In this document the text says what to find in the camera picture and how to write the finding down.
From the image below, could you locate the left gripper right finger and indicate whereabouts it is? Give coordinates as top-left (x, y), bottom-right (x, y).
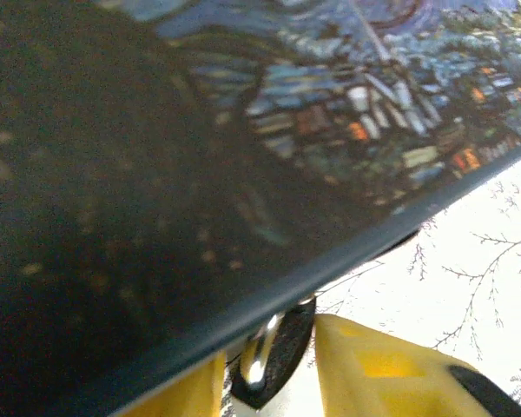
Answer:
top-left (312, 313), bottom-right (521, 417)

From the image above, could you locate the starry night print box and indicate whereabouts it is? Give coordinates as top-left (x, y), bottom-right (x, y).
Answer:
top-left (0, 0), bottom-right (521, 417)

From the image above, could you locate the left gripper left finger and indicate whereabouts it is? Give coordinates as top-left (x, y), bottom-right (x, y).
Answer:
top-left (124, 351), bottom-right (228, 417)

